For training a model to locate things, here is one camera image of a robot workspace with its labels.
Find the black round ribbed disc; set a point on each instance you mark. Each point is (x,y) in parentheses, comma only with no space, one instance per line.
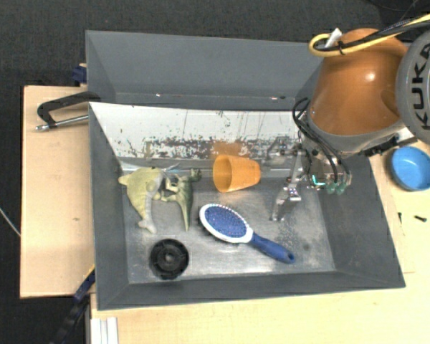
(169,259)

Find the orange plastic cup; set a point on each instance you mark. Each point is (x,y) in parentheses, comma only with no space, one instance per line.
(238,174)

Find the small black screw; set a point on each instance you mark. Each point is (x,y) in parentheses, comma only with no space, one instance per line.
(420,218)

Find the blue and white hairbrush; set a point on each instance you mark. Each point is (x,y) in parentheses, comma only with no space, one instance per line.
(225,224)

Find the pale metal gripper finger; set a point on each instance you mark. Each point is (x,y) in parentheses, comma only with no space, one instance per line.
(277,206)
(294,194)

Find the pale green toy dinosaur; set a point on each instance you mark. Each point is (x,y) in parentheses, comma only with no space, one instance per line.
(141,192)

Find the grey metal bin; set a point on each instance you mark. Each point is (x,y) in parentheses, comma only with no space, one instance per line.
(215,70)

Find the pale wood flat board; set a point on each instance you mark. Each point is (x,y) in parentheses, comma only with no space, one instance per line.
(53,199)

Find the blue bowl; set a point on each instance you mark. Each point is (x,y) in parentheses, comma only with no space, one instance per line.
(414,168)

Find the dark green toy dinosaur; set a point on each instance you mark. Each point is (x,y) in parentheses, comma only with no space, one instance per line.
(184,195)

